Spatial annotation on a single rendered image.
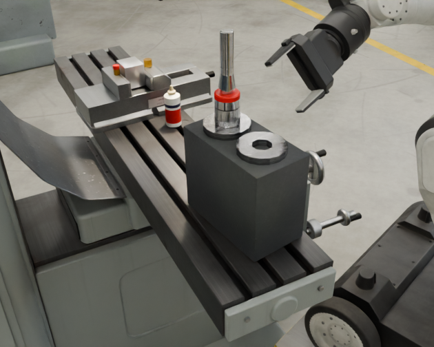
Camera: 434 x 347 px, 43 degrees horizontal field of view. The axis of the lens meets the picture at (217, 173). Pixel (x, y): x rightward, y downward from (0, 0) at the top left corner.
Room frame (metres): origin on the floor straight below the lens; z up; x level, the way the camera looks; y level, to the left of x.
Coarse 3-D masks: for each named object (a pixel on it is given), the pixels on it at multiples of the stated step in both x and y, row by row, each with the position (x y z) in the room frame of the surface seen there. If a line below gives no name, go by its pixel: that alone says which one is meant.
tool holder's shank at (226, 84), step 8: (224, 32) 0.87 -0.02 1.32; (232, 32) 0.87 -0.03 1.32; (224, 40) 0.87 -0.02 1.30; (232, 40) 0.87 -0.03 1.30; (224, 48) 0.87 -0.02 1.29; (232, 48) 0.87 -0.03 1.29; (224, 56) 0.87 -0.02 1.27; (232, 56) 0.87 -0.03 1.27; (224, 64) 0.87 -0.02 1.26; (232, 64) 0.87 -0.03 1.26; (224, 72) 0.87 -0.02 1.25; (232, 72) 0.87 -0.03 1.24; (224, 80) 0.87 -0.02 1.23; (232, 80) 0.87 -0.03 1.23; (224, 88) 0.87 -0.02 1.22; (232, 88) 0.87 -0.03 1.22
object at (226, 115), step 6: (216, 102) 0.87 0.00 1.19; (234, 102) 0.86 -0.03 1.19; (216, 108) 0.87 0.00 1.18; (222, 108) 0.86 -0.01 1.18; (228, 108) 0.86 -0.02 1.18; (234, 108) 0.86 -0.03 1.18; (216, 114) 0.87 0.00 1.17; (222, 114) 0.86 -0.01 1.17; (228, 114) 0.86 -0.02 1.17; (234, 114) 0.86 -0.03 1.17; (216, 120) 0.87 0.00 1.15; (222, 120) 0.86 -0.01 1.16; (228, 120) 0.86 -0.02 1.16; (234, 120) 0.86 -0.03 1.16; (222, 126) 0.86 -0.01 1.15; (228, 126) 0.86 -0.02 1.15; (234, 126) 0.86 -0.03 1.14
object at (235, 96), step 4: (216, 92) 0.88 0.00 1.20; (220, 92) 0.88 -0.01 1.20; (236, 92) 0.88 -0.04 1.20; (216, 96) 0.87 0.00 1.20; (220, 96) 0.86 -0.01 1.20; (224, 96) 0.86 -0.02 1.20; (228, 96) 0.86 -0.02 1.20; (232, 96) 0.86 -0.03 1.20; (236, 96) 0.86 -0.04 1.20; (216, 100) 0.87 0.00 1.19; (220, 100) 0.86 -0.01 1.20; (224, 100) 0.86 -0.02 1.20; (228, 100) 0.86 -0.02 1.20; (232, 100) 0.86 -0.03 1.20; (236, 100) 0.86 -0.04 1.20
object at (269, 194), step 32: (192, 128) 0.88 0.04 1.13; (224, 128) 0.86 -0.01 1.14; (256, 128) 0.88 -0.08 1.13; (192, 160) 0.87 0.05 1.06; (224, 160) 0.79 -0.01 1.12; (256, 160) 0.76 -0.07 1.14; (288, 160) 0.77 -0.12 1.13; (192, 192) 0.88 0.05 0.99; (224, 192) 0.79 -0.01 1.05; (256, 192) 0.72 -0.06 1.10; (288, 192) 0.76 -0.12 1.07; (224, 224) 0.79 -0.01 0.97; (256, 224) 0.72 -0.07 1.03; (288, 224) 0.76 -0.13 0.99; (256, 256) 0.72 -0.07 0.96
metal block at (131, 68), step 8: (120, 64) 1.31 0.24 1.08; (128, 64) 1.31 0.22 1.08; (136, 64) 1.31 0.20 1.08; (120, 72) 1.32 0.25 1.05; (128, 72) 1.29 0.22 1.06; (136, 72) 1.30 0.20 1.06; (144, 72) 1.31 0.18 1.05; (128, 80) 1.29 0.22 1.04; (136, 80) 1.30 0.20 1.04; (144, 80) 1.31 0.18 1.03
